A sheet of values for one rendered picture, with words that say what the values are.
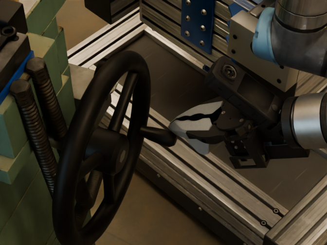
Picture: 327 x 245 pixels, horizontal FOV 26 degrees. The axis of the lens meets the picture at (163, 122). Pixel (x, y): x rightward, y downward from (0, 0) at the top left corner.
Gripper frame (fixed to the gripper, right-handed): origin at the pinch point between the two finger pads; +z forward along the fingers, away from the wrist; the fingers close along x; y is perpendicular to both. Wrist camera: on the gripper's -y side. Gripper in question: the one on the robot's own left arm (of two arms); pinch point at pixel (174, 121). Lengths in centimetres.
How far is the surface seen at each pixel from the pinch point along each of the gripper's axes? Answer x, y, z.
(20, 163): -20.4, -12.7, 8.4
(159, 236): 26, 61, 49
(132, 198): 34, 55, 59
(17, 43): -13.8, -26.6, 2.6
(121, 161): -11.7, -3.6, 1.7
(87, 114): -16.6, -16.6, -3.7
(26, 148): -18.7, -13.6, 7.9
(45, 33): 4.3, -16.8, 17.7
